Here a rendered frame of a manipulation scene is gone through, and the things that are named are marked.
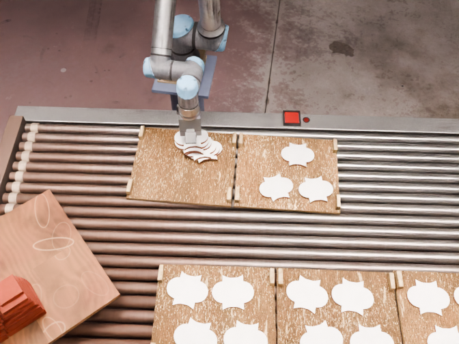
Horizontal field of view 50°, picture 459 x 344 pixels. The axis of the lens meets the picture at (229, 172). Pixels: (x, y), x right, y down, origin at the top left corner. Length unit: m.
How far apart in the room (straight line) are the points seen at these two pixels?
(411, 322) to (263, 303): 0.50
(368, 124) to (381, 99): 1.40
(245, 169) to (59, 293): 0.84
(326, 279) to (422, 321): 0.34
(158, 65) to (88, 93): 1.80
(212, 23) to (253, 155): 0.56
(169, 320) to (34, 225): 0.58
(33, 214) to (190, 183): 0.59
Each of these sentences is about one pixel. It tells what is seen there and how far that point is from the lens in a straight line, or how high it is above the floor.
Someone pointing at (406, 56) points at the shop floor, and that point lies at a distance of 4.01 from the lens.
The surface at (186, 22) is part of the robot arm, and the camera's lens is 2.19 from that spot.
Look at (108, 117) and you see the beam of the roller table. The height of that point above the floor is 0.92.
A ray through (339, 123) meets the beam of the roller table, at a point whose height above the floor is 0.92.
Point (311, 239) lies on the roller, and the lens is 1.88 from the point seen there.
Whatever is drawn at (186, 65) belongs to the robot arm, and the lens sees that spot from 1.83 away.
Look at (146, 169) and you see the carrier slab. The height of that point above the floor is 0.94.
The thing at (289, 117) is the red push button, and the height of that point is 0.93.
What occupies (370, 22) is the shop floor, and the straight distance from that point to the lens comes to 4.21.
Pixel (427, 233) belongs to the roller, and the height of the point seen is 0.92.
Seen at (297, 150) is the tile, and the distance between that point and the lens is 2.05.
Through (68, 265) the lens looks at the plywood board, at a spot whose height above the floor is 1.04.
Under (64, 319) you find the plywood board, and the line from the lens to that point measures 1.69.
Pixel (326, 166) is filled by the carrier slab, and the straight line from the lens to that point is 2.04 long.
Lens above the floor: 2.59
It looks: 57 degrees down
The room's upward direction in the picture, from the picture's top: 2 degrees clockwise
